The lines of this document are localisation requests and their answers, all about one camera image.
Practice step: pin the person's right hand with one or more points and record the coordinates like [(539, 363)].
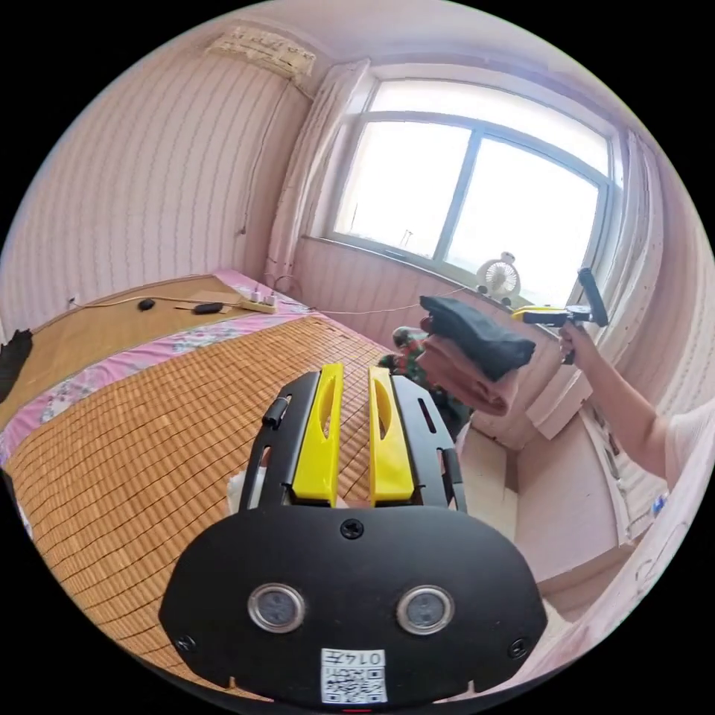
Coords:
[(571, 342)]

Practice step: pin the person's left hand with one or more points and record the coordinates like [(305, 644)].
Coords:
[(239, 490)]

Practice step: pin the person's body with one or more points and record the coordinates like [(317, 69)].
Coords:
[(692, 441)]

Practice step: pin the beige power strip with plugs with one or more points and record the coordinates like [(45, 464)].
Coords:
[(260, 304)]

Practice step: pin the person's right forearm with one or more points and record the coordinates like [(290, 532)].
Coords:
[(625, 408)]

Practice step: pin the cloth-covered air conditioner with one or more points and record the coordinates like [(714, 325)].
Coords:
[(262, 51)]

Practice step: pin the bed with woven mat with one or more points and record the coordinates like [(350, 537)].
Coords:
[(139, 475)]

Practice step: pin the pale pink curtain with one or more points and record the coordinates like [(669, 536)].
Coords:
[(631, 240), (313, 167)]

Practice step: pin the floral fabric bundle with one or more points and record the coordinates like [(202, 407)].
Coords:
[(410, 357)]

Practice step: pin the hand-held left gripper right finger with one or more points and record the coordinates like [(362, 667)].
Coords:
[(391, 458)]

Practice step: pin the window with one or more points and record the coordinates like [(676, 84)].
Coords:
[(475, 184)]

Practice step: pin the small white fan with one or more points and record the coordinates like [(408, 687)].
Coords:
[(498, 277)]

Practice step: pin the pile of clothes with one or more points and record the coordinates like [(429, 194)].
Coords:
[(475, 341)]

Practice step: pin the black oblong device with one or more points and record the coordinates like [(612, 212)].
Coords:
[(208, 308)]

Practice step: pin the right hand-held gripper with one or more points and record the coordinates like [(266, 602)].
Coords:
[(578, 315)]

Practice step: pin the black long pants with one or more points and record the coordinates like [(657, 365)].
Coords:
[(12, 363)]

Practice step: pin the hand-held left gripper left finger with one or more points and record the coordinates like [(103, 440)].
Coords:
[(317, 447)]

